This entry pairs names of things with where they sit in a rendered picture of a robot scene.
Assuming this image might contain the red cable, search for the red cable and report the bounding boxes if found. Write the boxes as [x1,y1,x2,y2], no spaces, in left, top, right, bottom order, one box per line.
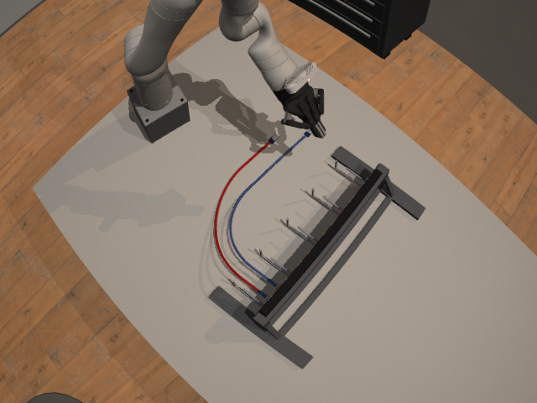
[215,142,271,295]

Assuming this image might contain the white cable plug with dark blue collar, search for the white cable plug with dark blue collar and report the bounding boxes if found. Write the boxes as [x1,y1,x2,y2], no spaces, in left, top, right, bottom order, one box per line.
[268,134,280,144]

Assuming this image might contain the blue patch cord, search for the blue patch cord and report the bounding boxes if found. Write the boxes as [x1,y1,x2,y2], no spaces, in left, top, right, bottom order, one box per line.
[229,135,307,283]

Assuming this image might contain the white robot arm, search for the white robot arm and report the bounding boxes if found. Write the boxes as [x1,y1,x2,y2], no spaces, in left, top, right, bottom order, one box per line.
[124,0,319,111]

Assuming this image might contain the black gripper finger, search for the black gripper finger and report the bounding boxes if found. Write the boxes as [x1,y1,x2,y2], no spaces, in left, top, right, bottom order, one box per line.
[305,88,326,136]
[281,102,325,139]

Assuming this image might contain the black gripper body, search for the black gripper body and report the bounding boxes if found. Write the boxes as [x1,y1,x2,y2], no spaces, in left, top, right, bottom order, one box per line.
[273,82,314,117]

